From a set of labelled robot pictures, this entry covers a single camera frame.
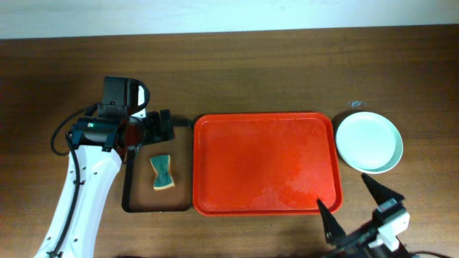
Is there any light blue plate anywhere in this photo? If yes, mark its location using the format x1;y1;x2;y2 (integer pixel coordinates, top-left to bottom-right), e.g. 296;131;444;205
347;138;404;174

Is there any green and yellow sponge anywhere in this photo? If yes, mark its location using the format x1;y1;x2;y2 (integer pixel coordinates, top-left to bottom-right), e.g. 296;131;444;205
150;155;175;191

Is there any black brown tray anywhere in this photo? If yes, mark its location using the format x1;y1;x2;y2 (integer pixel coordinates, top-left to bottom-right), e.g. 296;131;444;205
121;116;194;213

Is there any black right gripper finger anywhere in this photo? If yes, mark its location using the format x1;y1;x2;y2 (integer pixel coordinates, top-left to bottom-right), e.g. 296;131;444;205
316;199;346;244
361;173;405;206

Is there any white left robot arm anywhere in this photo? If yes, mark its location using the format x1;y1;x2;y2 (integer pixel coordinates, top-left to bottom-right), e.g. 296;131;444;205
36;107;174;257

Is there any pale green plate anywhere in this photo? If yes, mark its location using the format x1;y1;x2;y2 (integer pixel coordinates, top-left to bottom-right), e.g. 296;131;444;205
336;111;402;165

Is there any red plastic tray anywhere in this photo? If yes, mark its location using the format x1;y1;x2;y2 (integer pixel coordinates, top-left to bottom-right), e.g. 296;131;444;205
192;112;343;216

